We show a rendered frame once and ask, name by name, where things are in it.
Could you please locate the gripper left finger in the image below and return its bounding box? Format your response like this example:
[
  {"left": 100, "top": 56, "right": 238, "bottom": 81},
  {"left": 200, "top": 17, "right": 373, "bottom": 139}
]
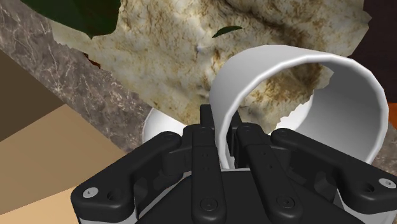
[{"left": 70, "top": 104, "right": 228, "bottom": 224}]

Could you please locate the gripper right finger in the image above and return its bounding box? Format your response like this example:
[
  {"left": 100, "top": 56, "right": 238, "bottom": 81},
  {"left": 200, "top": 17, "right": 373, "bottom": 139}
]
[{"left": 230, "top": 111, "right": 397, "bottom": 224}]

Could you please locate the white cup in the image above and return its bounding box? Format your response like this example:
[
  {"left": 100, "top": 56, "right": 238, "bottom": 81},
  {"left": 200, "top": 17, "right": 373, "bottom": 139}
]
[{"left": 209, "top": 45, "right": 389, "bottom": 170}]

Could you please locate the white round dish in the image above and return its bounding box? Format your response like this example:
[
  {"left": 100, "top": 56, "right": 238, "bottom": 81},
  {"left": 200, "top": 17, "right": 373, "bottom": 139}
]
[{"left": 142, "top": 107, "right": 188, "bottom": 144}]

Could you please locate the cream shaggy rug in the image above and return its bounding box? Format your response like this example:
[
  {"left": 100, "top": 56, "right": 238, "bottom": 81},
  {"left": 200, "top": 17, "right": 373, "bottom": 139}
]
[{"left": 49, "top": 0, "right": 373, "bottom": 135}]

